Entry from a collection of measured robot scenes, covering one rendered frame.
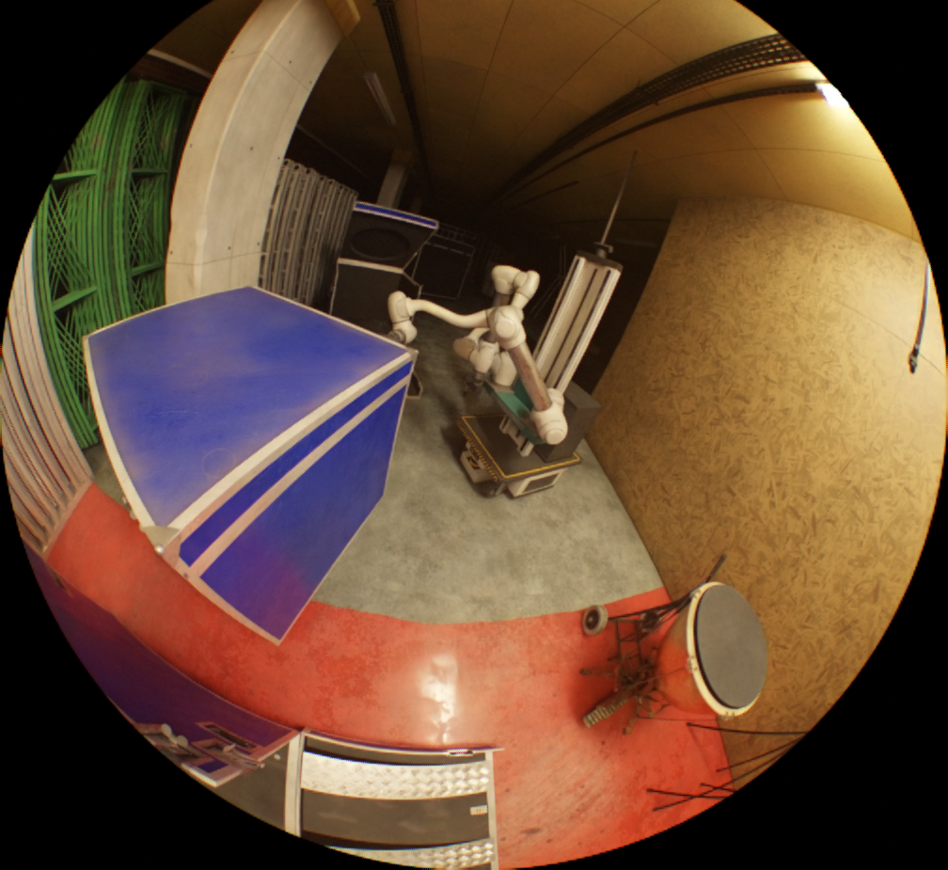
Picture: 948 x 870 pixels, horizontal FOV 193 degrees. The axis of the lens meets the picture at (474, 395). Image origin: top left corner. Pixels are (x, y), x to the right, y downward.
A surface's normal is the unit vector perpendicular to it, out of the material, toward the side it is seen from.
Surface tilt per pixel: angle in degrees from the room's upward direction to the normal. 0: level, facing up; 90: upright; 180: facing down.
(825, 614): 90
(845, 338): 90
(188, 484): 0
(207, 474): 0
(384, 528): 0
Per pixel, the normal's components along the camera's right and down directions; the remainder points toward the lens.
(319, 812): 0.35, -0.82
